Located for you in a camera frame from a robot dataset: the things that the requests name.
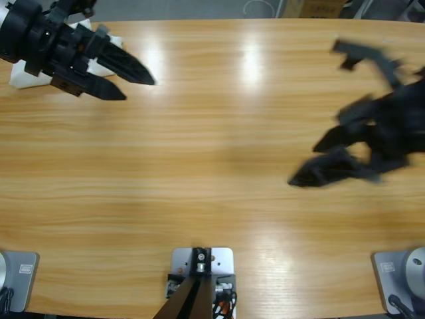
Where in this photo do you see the orange cable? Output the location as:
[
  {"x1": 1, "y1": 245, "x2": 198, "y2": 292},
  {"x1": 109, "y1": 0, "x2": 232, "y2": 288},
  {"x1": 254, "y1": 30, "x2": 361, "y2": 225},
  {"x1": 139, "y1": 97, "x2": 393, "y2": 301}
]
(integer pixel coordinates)
[{"x1": 212, "y1": 297, "x2": 237, "y2": 319}]

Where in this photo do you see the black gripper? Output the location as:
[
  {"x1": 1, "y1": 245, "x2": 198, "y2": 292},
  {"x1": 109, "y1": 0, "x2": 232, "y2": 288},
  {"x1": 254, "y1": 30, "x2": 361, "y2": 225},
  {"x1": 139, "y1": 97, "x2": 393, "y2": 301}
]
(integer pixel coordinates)
[
  {"x1": 0, "y1": 0, "x2": 157, "y2": 101},
  {"x1": 287, "y1": 66, "x2": 425, "y2": 189}
]

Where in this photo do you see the black base cable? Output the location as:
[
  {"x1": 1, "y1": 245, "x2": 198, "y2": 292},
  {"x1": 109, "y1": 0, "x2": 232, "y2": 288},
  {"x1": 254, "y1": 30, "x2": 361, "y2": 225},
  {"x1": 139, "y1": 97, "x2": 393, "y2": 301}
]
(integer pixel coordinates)
[
  {"x1": 388, "y1": 294, "x2": 414, "y2": 316},
  {"x1": 0, "y1": 288, "x2": 15, "y2": 312}
]

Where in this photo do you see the grey base plate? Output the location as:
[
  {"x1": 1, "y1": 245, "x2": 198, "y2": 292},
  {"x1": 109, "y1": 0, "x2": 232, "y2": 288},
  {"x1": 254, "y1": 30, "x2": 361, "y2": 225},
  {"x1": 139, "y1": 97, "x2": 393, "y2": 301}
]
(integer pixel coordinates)
[
  {"x1": 0, "y1": 251, "x2": 40, "y2": 314},
  {"x1": 371, "y1": 245, "x2": 425, "y2": 316}
]

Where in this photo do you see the dark machinery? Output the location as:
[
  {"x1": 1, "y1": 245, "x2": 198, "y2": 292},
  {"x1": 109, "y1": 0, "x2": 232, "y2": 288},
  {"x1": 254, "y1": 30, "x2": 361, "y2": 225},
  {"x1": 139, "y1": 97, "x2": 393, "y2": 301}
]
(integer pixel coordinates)
[{"x1": 345, "y1": 0, "x2": 425, "y2": 23}]

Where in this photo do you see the white mount block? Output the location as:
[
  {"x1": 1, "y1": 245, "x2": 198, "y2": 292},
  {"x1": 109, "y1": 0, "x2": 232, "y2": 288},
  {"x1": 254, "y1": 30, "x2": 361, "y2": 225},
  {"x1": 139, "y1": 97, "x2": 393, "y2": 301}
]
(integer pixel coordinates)
[{"x1": 170, "y1": 246, "x2": 237, "y2": 319}]

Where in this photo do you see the white t-shirt with small print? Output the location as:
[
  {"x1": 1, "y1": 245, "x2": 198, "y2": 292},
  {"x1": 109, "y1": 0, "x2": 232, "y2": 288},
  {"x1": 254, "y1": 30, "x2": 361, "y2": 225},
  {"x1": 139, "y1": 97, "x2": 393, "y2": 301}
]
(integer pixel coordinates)
[{"x1": 8, "y1": 19, "x2": 126, "y2": 90}]

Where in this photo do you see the brown cardboard box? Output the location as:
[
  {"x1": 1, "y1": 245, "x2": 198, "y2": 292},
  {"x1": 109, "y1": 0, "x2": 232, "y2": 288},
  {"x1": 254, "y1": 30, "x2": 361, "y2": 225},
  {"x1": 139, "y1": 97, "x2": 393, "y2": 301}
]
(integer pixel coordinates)
[{"x1": 284, "y1": 0, "x2": 346, "y2": 18}]

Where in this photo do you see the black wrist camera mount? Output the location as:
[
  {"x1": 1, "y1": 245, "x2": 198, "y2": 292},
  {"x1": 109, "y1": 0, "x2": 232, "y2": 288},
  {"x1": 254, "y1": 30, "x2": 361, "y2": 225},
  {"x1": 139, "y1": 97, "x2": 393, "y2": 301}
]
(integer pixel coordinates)
[
  {"x1": 331, "y1": 39, "x2": 411, "y2": 90},
  {"x1": 42, "y1": 0, "x2": 98, "y2": 24}
]

